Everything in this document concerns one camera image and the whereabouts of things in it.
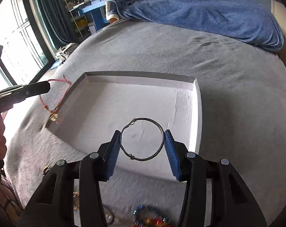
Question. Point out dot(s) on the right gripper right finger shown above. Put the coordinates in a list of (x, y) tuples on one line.
[(176, 153)]

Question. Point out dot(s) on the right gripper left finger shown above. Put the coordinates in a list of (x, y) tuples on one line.
[(108, 153)]

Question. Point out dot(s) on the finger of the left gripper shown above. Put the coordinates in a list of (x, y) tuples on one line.
[(19, 93)]

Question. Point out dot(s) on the thin silver wire bangle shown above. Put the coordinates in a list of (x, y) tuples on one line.
[(142, 139)]

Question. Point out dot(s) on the grey cardboard tray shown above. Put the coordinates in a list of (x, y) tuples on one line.
[(139, 104)]

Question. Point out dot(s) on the window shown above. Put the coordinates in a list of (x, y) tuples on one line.
[(22, 54)]

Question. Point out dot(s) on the grey bed cover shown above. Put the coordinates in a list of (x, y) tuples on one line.
[(243, 92)]

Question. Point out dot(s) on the white shelf rack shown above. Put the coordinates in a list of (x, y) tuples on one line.
[(81, 24)]

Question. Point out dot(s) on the teal curtain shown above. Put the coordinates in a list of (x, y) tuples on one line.
[(55, 22)]

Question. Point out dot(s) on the blue wooden desk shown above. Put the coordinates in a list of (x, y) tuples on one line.
[(93, 7)]

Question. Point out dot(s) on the blue fleece blanket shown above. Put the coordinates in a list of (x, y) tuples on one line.
[(244, 20)]

